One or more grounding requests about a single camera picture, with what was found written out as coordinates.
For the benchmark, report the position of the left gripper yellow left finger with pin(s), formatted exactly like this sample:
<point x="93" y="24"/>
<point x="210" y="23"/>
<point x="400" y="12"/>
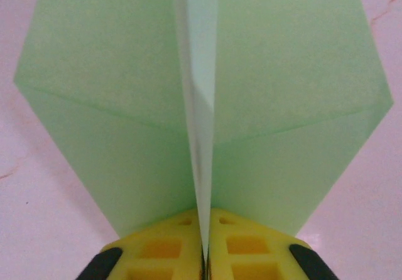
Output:
<point x="157" y="255"/>

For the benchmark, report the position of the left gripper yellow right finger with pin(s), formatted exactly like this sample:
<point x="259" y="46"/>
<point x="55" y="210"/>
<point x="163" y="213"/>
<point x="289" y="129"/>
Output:
<point x="257" y="255"/>

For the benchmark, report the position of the light green paper sheet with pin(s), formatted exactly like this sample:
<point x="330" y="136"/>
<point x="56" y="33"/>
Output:
<point x="110" y="73"/>

